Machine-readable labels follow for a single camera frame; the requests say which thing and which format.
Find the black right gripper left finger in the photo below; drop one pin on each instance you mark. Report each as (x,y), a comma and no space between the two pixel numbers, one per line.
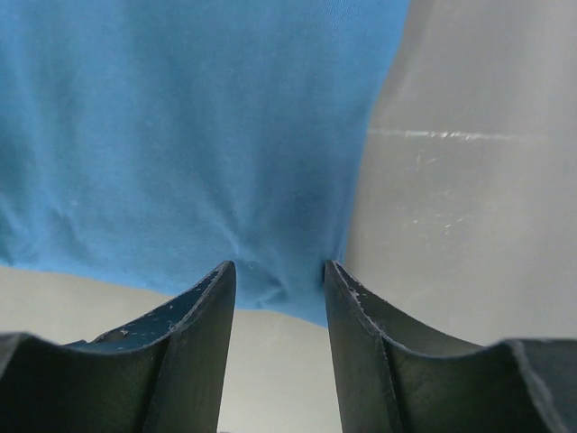
(162,372)

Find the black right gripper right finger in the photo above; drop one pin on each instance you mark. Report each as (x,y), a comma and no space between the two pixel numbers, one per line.
(394,373)

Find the blue t-shirt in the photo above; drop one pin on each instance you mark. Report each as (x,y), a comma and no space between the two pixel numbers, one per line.
(145,142)

